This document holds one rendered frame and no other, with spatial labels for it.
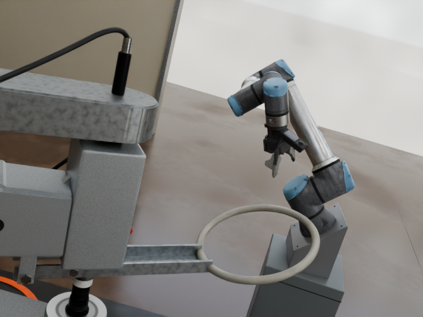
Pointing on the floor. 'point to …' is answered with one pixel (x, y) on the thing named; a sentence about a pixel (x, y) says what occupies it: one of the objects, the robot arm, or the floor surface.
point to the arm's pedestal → (296, 289)
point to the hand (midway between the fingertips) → (285, 170)
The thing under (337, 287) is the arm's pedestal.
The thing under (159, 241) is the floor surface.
